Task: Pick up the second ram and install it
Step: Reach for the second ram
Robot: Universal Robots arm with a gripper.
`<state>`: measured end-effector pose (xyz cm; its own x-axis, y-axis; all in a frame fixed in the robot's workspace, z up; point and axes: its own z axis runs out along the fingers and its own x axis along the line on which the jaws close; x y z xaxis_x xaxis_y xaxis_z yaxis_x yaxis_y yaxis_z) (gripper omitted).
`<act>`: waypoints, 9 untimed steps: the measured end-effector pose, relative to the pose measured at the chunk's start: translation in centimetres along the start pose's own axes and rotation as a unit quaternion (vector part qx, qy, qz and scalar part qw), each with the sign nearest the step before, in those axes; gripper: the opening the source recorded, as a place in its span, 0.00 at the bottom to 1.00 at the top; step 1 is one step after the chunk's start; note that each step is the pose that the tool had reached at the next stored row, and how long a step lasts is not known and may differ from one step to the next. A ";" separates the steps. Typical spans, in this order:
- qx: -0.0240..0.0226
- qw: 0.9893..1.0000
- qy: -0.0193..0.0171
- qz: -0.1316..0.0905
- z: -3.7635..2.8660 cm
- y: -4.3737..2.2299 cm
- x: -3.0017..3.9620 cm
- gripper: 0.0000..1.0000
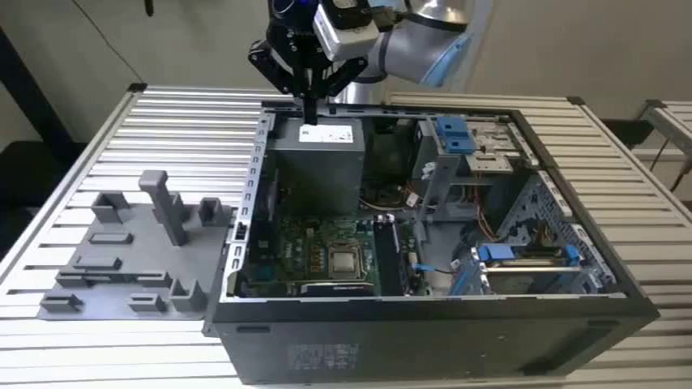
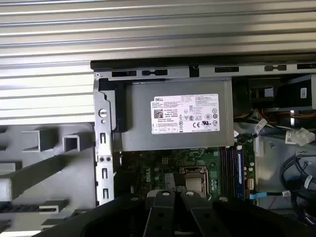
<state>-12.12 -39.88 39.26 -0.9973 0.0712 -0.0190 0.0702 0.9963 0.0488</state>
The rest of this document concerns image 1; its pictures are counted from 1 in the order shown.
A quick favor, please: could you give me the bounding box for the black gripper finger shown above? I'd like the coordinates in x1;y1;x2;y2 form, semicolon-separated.
249;39;313;125
310;58;370;125

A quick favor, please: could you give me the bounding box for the black empty RAM slot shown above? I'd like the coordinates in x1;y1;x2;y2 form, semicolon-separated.
374;216;395;296

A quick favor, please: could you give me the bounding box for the blue plastic drive clip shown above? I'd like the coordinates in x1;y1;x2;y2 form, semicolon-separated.
446;135;474;156
435;116;467;139

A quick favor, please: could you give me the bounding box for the grey power supply unit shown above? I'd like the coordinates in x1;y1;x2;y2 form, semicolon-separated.
266;119;369;216

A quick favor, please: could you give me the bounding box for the grey metal drive cage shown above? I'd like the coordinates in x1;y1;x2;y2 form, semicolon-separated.
411;115;538;223

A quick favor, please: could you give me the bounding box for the CPU socket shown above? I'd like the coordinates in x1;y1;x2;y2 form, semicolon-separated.
323;240;370;284

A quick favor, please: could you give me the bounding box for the green motherboard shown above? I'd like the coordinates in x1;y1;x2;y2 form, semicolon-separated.
238;214;434;299

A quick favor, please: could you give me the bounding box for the silver CPU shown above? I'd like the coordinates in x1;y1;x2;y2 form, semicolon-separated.
330;250;363;279

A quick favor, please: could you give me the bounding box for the grey plastic parts rack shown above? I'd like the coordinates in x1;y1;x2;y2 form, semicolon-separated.
35;169;243;322

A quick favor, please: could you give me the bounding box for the black equipment stand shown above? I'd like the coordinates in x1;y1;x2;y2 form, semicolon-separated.
0;26;86;207

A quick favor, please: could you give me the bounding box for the hard disk in blue carrier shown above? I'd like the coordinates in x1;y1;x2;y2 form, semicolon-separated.
469;242;589;296

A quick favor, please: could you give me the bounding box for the black graphics card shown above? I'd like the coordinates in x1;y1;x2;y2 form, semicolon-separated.
290;280;379;299

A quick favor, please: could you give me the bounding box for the adjacent aluminium table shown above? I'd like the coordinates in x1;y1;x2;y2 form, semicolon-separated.
630;99;692;163

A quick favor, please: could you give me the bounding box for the black PC case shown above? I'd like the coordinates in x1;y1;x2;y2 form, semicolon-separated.
203;99;662;386

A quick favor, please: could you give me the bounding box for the silver box wrist camera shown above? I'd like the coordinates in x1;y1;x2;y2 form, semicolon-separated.
313;2;381;62

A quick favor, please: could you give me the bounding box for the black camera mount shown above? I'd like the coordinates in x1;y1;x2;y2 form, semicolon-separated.
330;0;405;32

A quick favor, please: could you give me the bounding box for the thin black wall cable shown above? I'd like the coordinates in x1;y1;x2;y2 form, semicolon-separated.
70;0;143;85

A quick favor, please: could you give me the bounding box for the orange wire bundle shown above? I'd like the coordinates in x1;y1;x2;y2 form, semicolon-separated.
469;184;497;243

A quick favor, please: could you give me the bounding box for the blue connector black wire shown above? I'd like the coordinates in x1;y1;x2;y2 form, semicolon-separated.
411;261;467;277

